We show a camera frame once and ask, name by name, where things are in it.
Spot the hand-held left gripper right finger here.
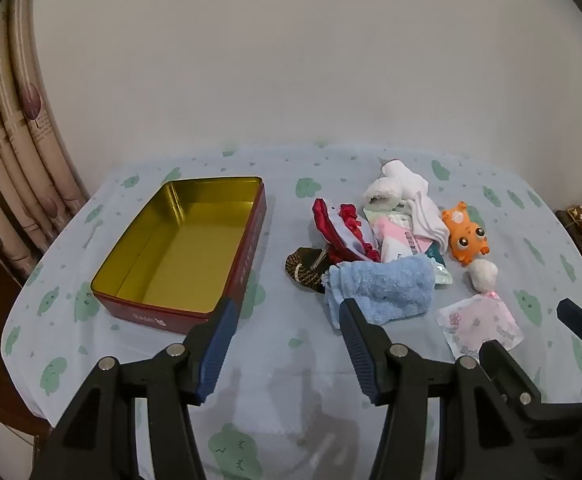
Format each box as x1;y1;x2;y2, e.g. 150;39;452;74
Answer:
340;298;566;480

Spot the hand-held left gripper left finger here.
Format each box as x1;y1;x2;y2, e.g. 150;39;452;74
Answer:
28;297;239;480

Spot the pink floral packet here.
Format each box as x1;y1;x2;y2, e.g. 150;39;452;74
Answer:
435;292;523;361

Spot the light blue towel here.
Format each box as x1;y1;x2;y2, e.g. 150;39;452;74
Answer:
322;254;437;331

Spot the white fluffy ball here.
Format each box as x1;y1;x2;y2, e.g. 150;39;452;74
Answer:
467;258;498;292

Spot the green white packet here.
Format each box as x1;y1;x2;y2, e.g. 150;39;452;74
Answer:
423;245;452;286

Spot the red tin box gold interior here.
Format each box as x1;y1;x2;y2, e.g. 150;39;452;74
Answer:
91;176;268;336

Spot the pink white tissue packet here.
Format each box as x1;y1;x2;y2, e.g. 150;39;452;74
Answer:
371;212;432;263

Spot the red trimmed white cloth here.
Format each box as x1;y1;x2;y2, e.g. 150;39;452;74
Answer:
312;198;382;265

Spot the orange squishy animal toy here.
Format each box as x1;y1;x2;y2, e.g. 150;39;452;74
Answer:
441;201;489;266

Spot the white knit sock red trim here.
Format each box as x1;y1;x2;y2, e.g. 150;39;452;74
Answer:
407;192;450;253

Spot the white fuzzy sock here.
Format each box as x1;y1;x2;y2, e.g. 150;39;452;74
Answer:
362;180;408;212

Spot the cloud print bed sheet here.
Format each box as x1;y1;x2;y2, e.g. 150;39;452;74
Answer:
0;142;582;480

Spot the beige printed curtain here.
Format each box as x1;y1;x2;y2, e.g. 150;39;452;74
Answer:
0;0;91;281

